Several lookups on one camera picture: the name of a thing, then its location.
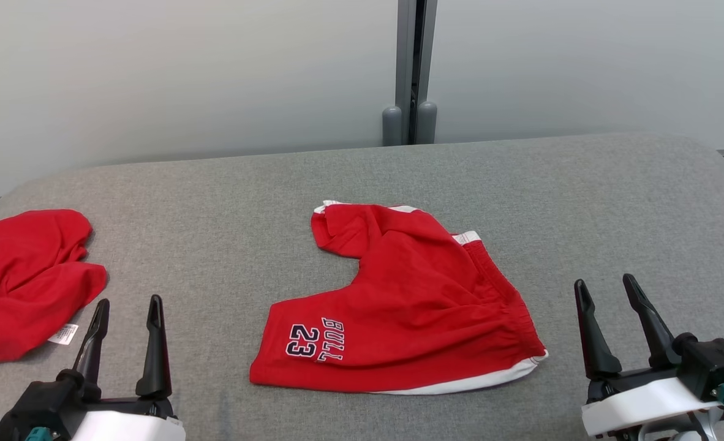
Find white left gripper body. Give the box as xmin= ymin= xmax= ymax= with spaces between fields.
xmin=68 ymin=397 xmax=186 ymax=441

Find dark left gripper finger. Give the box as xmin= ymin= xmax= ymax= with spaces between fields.
xmin=135 ymin=295 xmax=173 ymax=399
xmin=62 ymin=299 xmax=110 ymax=402

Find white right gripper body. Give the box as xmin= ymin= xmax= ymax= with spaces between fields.
xmin=581 ymin=361 xmax=724 ymax=437

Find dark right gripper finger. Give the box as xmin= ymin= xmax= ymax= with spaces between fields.
xmin=622 ymin=274 xmax=681 ymax=368
xmin=575 ymin=279 xmax=623 ymax=379

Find red white-sleeved t-shirt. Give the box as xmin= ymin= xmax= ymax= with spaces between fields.
xmin=0 ymin=209 xmax=108 ymax=363

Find red printed shorts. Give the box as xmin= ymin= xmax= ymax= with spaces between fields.
xmin=250 ymin=200 xmax=549 ymax=395

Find grey rounded partition foot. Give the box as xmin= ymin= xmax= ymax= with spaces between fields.
xmin=416 ymin=101 xmax=438 ymax=145
xmin=382 ymin=105 xmax=403 ymax=146

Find grey metal partition post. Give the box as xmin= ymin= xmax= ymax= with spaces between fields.
xmin=396 ymin=0 xmax=438 ymax=145

